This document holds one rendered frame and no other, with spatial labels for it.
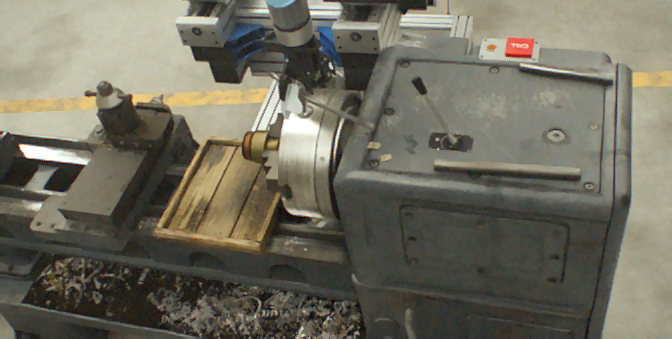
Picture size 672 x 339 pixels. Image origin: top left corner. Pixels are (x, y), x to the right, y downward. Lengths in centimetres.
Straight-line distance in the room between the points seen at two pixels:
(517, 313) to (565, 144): 46
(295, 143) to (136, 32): 282
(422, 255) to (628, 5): 263
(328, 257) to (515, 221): 55
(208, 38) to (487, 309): 115
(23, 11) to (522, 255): 393
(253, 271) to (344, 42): 70
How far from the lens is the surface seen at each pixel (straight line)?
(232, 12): 235
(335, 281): 196
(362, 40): 211
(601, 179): 149
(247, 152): 183
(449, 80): 168
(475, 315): 183
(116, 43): 436
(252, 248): 189
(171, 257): 214
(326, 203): 168
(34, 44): 464
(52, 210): 220
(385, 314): 193
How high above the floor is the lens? 237
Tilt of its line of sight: 45 degrees down
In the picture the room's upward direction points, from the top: 11 degrees counter-clockwise
